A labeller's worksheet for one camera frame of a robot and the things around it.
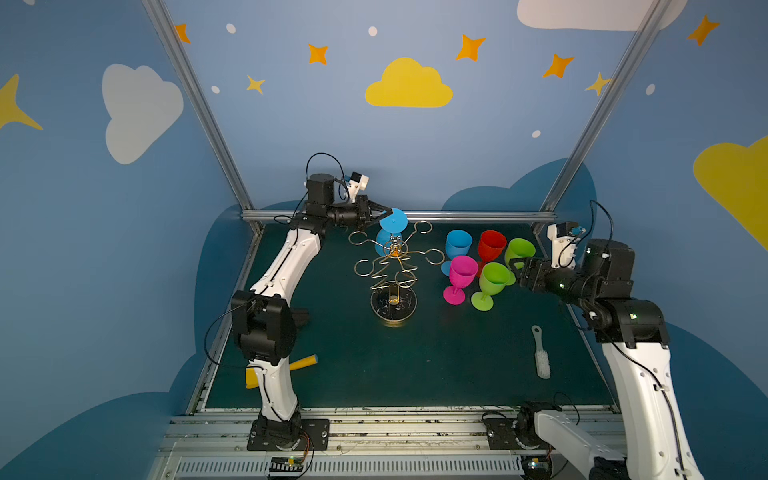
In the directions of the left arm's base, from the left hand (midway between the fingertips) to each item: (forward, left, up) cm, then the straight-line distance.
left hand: (390, 209), depth 78 cm
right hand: (-17, -32, 0) cm, 36 cm away
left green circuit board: (-53, +25, -38) cm, 69 cm away
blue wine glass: (-4, 0, -2) cm, 5 cm away
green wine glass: (+5, -43, -20) cm, 47 cm away
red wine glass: (+5, -33, -19) cm, 39 cm away
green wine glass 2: (-9, -31, -19) cm, 37 cm away
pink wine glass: (-6, -22, -20) cm, 30 cm away
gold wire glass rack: (-8, -2, -31) cm, 32 cm away
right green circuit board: (-53, -38, -38) cm, 75 cm away
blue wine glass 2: (+7, -23, -20) cm, 32 cm away
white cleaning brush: (-29, -45, -33) cm, 63 cm away
